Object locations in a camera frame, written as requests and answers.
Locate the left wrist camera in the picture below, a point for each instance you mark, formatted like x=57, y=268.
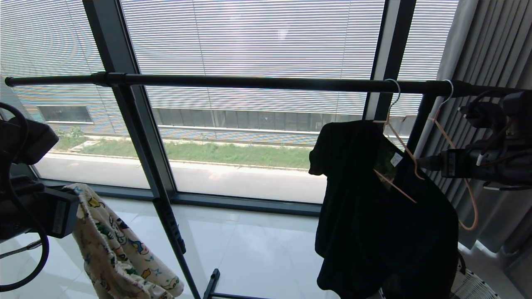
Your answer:
x=33, y=141

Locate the cream printed garment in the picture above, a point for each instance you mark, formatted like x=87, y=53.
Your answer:
x=112, y=249

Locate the white laundry basket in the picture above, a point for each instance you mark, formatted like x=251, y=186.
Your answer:
x=474, y=288

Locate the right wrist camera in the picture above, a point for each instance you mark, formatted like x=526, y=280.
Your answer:
x=482, y=115

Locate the black garment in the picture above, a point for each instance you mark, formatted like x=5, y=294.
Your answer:
x=374, y=241

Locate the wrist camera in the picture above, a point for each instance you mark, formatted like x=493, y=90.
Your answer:
x=33, y=141
x=482, y=115

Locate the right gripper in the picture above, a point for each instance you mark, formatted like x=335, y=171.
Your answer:
x=461, y=164

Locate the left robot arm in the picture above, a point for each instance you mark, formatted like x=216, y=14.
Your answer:
x=16, y=207

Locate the pink clothes hanger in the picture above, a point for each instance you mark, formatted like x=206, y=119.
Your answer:
x=405, y=150
x=475, y=205

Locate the black clothes rack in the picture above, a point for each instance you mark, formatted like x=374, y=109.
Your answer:
x=249, y=82

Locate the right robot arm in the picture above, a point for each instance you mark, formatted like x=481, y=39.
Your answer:
x=511, y=162

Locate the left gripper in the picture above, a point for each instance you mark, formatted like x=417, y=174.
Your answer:
x=60, y=214

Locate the grey curtain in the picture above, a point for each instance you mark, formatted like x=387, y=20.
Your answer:
x=498, y=41

